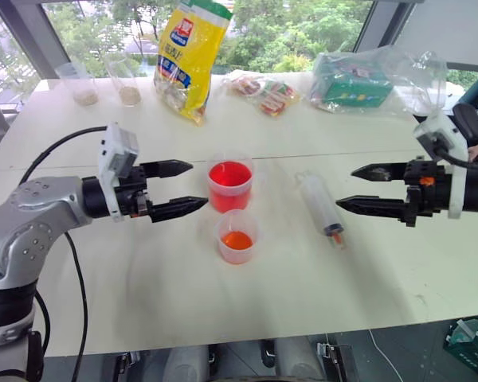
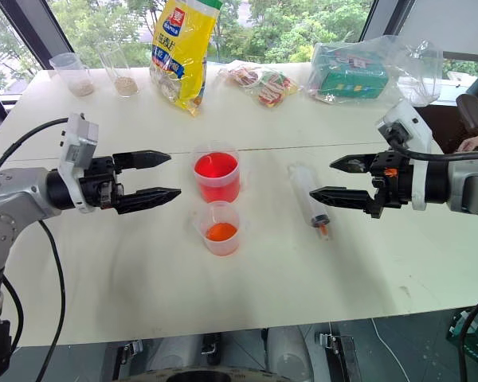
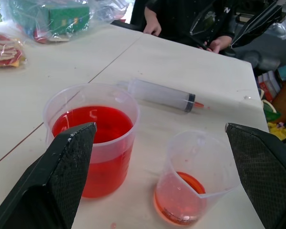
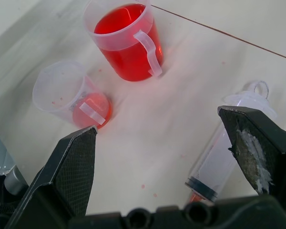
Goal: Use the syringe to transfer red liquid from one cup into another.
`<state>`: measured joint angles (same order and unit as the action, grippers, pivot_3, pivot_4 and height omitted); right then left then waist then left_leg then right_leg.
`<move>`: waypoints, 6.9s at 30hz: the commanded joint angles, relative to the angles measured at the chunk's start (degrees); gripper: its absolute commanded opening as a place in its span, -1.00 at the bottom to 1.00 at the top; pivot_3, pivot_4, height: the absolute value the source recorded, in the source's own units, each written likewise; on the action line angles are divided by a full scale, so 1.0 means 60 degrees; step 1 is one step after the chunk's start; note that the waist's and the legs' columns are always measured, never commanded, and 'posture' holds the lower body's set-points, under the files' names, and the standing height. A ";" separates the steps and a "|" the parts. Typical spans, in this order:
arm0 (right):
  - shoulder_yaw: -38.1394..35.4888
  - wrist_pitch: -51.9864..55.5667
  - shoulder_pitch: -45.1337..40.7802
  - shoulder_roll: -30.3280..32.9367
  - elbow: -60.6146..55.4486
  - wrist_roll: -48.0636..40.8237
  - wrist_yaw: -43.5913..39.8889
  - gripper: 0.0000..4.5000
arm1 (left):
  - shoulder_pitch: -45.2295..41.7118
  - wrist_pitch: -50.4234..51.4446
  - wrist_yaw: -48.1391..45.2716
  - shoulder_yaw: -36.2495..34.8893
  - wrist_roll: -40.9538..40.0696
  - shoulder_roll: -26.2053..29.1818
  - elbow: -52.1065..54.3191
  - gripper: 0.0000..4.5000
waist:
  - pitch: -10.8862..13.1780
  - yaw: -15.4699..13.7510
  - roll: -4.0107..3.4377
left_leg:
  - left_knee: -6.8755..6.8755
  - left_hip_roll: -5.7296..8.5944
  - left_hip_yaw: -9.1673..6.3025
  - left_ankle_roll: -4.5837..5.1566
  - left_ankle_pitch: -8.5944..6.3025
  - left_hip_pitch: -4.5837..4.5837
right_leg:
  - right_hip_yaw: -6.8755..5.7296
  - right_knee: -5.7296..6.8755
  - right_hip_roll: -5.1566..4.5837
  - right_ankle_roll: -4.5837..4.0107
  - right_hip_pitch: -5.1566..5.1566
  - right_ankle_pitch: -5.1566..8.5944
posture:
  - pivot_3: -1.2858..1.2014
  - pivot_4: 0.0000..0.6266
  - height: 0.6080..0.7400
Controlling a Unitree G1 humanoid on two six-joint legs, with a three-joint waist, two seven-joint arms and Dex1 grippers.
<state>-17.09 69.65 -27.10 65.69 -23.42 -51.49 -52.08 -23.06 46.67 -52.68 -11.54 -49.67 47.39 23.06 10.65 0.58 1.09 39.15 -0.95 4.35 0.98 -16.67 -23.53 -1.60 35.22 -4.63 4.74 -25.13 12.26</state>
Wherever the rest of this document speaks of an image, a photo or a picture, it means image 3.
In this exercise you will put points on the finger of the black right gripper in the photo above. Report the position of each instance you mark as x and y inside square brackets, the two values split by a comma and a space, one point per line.
[259, 26]
[209, 16]

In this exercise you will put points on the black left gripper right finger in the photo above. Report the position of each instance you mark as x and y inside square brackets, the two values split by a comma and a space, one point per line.
[264, 171]

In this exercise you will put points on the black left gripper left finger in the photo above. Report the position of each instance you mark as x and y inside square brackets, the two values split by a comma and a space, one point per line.
[50, 181]

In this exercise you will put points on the large beaker with red liquid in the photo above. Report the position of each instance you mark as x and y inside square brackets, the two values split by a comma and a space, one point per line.
[109, 128]

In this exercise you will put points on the small beaker with red liquid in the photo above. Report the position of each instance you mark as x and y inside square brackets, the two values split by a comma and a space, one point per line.
[181, 202]

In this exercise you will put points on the clear plastic syringe orange tip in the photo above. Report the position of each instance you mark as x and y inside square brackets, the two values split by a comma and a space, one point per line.
[162, 94]

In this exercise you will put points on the person's left hand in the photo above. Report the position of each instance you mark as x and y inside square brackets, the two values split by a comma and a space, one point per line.
[217, 44]

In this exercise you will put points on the person's right hand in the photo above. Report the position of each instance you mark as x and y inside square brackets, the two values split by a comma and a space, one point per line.
[153, 28]

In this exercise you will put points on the person in black shirt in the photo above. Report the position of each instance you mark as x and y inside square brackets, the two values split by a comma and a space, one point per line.
[178, 16]

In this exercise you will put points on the yellow crumpled item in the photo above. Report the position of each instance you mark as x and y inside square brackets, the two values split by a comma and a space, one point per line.
[281, 130]

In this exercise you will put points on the red and white boxes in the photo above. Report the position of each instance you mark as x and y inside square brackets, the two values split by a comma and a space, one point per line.
[269, 84]

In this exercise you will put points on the black chair armrest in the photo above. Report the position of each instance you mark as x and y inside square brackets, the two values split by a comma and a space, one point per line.
[126, 24]

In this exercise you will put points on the packet of red yellow pieces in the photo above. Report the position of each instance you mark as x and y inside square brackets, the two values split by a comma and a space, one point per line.
[4, 52]

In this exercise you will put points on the green cardboard box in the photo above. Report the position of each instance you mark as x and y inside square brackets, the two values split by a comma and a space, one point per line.
[69, 17]

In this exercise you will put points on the clear plastic bag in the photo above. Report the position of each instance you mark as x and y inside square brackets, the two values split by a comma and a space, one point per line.
[26, 14]

